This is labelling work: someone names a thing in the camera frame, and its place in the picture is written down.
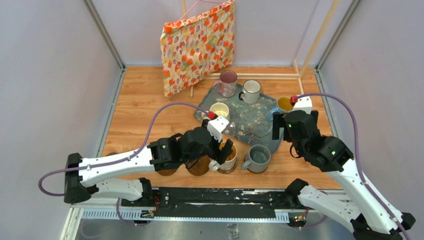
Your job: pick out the cream ribbed mug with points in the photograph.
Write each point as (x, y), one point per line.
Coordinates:
(221, 109)

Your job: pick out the blue butterfly mug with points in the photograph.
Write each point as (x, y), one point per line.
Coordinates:
(283, 105)

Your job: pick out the aluminium rail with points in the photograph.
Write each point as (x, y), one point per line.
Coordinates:
(111, 208)

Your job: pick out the floral fabric bag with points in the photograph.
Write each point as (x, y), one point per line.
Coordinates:
(195, 47)

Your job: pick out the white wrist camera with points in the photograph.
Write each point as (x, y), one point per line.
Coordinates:
(217, 126)
(304, 104)

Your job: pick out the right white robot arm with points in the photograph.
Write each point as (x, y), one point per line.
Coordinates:
(369, 216)

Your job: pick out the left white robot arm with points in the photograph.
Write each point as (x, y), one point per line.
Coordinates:
(101, 176)

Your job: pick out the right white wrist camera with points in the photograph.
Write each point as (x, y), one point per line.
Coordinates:
(304, 104)

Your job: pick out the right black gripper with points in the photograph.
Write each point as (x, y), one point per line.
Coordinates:
(278, 122)

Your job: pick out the pink mug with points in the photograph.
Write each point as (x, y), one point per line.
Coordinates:
(226, 84)

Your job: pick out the grey ceramic mug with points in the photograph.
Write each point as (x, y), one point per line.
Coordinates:
(257, 159)

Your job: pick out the brown round coaster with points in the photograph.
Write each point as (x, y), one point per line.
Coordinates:
(227, 171)
(199, 167)
(167, 172)
(111, 154)

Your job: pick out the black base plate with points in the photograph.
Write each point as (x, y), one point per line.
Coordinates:
(216, 202)

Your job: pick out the white floral mug yellow inside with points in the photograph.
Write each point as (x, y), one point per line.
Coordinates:
(230, 161)

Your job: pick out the white mug black handle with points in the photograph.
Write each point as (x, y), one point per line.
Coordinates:
(250, 91)

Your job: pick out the blue floral serving tray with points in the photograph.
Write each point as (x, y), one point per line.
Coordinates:
(248, 123)

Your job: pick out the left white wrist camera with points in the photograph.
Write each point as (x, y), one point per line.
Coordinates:
(217, 126)

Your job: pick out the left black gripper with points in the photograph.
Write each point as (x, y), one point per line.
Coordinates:
(218, 154)

